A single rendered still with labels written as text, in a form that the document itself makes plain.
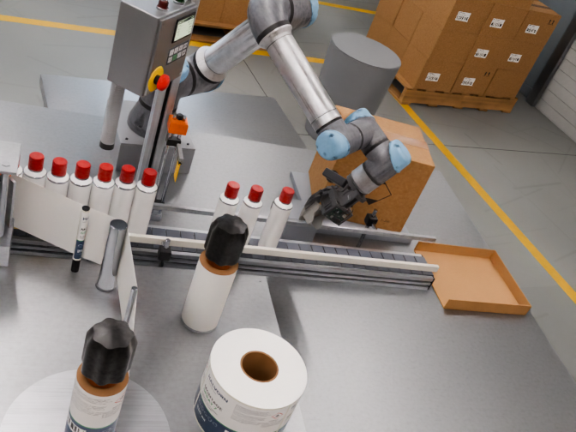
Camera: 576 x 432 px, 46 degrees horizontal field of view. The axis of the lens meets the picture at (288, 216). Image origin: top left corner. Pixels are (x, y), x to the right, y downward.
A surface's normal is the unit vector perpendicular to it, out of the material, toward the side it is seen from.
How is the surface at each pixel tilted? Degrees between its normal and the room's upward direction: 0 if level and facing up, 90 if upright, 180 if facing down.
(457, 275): 0
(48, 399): 0
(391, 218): 90
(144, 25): 90
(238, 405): 90
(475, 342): 0
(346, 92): 94
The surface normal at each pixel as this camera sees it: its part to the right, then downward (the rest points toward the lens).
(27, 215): -0.26, 0.50
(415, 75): -0.88, 0.00
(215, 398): -0.73, 0.19
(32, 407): 0.31, -0.77
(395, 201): 0.05, 0.60
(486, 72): 0.40, 0.64
